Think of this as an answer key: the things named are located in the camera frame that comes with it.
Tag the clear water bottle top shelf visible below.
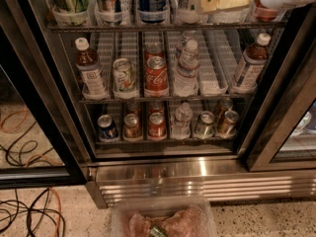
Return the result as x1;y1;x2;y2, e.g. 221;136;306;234
208;8;249;24

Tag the rear water bottle middle shelf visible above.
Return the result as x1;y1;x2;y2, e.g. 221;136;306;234
175;31;198;59

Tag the right iced tea bottle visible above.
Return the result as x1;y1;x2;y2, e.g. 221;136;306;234
233;33;271;89

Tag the iced tea bottle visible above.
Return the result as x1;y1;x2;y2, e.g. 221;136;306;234
75;38;106;96
233;33;271;89

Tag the rear Coca-Cola can middle shelf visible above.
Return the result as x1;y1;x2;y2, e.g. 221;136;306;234
144;42;164;60

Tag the front water bottle middle shelf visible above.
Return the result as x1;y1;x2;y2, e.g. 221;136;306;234
174;39;199;96

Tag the front Coca-Cola can middle shelf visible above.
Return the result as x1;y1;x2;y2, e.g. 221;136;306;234
145;56;168;91

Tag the stainless steel display fridge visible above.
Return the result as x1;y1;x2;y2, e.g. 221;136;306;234
47;5;315;207

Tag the rear red can bottom shelf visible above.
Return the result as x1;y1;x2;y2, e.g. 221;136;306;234
149;101;165;114

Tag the green silver can bottom shelf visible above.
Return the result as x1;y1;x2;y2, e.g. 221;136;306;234
195;111;214;137

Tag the water bottle bottom shelf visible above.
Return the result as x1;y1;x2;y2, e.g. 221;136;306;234
172;102;193;139

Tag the rear gold can bottom shelf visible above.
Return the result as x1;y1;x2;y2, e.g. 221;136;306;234
126;102;141;117

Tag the gold can shelf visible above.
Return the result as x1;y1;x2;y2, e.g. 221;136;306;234
126;102;141;117
124;114;141;138

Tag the front red can bottom shelf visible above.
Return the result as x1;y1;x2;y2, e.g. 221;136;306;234
148;112;166;138

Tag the left iced tea bottle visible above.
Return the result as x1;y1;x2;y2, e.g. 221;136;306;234
75;38;106;96

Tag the front gold can bottom shelf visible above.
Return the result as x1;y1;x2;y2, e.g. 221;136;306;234
124;114;141;138

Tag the blue can bottom shelf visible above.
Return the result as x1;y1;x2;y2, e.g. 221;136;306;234
97;115;119;140

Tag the open glass fridge door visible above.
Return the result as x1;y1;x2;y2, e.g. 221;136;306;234
0;0;88;189

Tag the rear right gold can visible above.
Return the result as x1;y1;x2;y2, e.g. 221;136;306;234
213;98;233;121

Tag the white green soda can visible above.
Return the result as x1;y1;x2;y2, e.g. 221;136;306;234
113;58;136;92

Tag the front right gold can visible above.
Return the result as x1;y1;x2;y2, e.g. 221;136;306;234
217;110;239;135

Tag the clear plastic bin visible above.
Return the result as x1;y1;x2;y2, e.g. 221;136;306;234
111;196;217;237

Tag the pink cloth in bin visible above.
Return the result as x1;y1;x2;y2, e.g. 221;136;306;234
126;205;208;237

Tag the green object in bin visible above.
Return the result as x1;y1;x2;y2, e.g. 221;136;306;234
149;226;167;237

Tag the orange cable on floor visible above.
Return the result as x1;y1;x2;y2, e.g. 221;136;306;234
0;107;63;237

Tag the black cable on floor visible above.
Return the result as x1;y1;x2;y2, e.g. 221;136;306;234
0;120;66;237

